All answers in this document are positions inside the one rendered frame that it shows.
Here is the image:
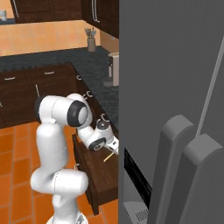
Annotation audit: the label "open dark wooden drawer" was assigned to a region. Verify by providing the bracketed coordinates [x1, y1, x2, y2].
[72, 133, 120, 216]

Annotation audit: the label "thin grey fridge bar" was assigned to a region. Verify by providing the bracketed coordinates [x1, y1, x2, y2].
[195, 37, 224, 138]

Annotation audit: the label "grey utensil pot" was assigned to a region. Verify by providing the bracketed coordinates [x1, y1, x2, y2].
[87, 38, 97, 53]

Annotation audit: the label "yellow straw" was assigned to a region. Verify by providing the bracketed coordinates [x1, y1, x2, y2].
[103, 151, 118, 163]

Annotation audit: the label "grey kitchen utensils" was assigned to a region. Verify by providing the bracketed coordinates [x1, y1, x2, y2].
[84, 27, 98, 40]

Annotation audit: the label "beige coffee machine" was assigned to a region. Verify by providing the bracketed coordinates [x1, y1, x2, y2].
[102, 52, 120, 88]

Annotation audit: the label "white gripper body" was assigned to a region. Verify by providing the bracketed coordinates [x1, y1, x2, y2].
[105, 144, 120, 155]

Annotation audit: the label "dark wooden base cupboards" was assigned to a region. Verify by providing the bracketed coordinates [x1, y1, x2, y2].
[0, 62, 78, 130]

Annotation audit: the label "dark wooden drawer stack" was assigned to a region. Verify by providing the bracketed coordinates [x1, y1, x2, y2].
[71, 62, 120, 142]

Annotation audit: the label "thick grey fridge handle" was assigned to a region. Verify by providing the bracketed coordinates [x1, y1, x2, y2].
[178, 133, 224, 224]
[147, 114, 197, 224]

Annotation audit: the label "grey fridge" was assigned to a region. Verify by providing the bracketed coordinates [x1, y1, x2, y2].
[118, 0, 224, 224]

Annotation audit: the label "dark wooden wall cupboards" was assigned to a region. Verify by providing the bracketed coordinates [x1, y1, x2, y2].
[80, 0, 120, 39]
[9, 0, 83, 25]

